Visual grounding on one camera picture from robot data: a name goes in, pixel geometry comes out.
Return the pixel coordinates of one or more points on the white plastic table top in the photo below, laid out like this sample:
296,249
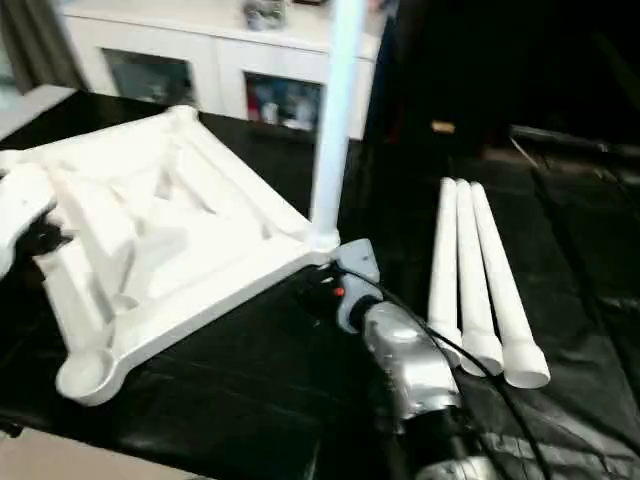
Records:
150,225

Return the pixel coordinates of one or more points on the white plastic table leg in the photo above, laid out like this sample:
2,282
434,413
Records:
340,100
472,275
442,250
500,275

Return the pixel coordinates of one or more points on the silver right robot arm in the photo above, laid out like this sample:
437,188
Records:
415,360

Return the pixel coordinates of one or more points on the black work mat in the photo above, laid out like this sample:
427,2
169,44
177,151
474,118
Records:
250,425

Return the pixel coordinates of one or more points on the grey curtain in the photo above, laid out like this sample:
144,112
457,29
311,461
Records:
35,45

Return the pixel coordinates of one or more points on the red white bottle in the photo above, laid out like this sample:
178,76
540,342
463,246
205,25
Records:
257,106

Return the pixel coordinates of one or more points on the small yellow label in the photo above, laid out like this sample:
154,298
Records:
443,126

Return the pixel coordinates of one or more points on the white glass door cabinet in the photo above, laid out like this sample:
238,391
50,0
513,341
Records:
225,55

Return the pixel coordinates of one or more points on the black box with label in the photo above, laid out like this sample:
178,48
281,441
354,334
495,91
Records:
440,65

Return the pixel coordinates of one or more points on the black long rail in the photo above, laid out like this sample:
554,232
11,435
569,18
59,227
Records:
575,139

